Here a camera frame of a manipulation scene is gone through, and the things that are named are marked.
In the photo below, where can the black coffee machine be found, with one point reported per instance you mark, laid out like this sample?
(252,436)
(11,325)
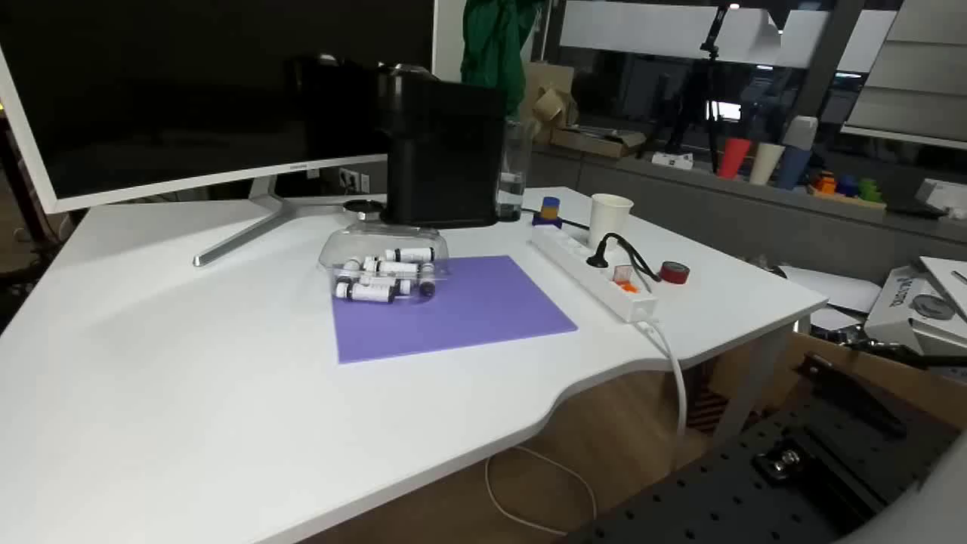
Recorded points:
(441,148)

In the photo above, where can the white power strip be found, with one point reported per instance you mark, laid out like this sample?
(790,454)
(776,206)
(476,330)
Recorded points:
(615,288)

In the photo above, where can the cardboard box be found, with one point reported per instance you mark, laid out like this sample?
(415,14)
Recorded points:
(548,98)

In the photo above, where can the red tape roll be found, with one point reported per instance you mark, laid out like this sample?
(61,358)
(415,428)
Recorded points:
(675,274)

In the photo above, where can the black camera tripod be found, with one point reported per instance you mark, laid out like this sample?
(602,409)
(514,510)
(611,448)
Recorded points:
(697,91)

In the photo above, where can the purple paper sheet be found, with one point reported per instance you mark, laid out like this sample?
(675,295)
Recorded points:
(482,299)

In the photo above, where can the red plastic cup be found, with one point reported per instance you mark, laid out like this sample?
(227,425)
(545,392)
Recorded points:
(732,158)

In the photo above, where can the green cloth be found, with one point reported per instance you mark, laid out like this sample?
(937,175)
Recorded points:
(494,34)

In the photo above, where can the white paper cup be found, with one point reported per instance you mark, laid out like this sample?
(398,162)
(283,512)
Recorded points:
(610,215)

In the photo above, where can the small blue orange bottle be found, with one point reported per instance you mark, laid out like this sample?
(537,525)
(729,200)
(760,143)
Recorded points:
(548,208)

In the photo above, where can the black perforated breadboard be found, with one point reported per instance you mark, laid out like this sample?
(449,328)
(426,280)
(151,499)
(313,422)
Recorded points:
(804,476)

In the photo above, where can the white plastic cup background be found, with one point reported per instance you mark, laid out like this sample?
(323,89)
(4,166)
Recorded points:
(766,162)

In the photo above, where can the clear plastic box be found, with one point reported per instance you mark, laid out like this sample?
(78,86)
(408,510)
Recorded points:
(344,258)

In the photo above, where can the white bottle front row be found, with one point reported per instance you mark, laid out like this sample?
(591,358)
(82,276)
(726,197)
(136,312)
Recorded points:
(355,292)

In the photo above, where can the clear water glass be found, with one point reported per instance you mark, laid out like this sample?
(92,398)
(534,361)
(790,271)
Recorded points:
(514,166)

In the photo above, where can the white computer monitor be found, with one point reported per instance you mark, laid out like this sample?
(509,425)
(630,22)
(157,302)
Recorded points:
(112,102)

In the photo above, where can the blue plastic cup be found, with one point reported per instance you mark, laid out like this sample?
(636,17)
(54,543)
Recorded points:
(790,166)

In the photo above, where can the white bottle dark cap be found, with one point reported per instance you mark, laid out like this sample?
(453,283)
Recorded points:
(398,271)

